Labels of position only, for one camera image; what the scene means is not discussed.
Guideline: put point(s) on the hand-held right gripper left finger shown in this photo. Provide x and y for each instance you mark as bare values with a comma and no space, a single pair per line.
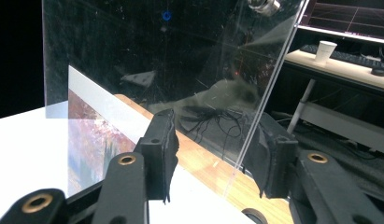
160,149

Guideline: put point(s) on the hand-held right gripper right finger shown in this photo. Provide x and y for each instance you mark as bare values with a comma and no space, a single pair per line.
275,161

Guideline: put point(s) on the beige postcard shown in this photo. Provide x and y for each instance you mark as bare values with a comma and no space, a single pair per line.
93,137

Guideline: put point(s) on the clear acrylic frame panel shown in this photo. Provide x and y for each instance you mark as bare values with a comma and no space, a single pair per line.
118,46

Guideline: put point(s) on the wooden desk with white legs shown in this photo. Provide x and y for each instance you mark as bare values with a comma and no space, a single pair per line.
345,73

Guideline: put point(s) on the white paper cup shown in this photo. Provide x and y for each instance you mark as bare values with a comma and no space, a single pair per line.
325,51

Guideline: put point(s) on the black keyboard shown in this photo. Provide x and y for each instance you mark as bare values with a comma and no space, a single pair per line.
351,57

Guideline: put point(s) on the black computer mouse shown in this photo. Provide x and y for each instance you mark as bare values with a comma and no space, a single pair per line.
380,71

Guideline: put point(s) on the shiny silver screw cap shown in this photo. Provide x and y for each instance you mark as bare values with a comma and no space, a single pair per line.
264,6

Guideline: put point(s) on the computer monitor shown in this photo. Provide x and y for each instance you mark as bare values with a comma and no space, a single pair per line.
348,18

